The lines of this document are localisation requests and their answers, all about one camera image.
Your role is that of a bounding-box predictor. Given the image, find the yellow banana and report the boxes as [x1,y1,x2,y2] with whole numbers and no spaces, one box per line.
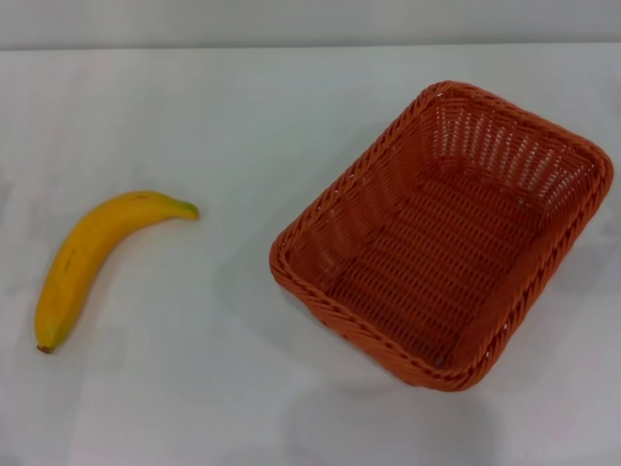
[34,189,201,354]

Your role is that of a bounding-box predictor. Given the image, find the orange woven rectangular basket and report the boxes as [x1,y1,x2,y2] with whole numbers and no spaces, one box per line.
[268,80,615,392]

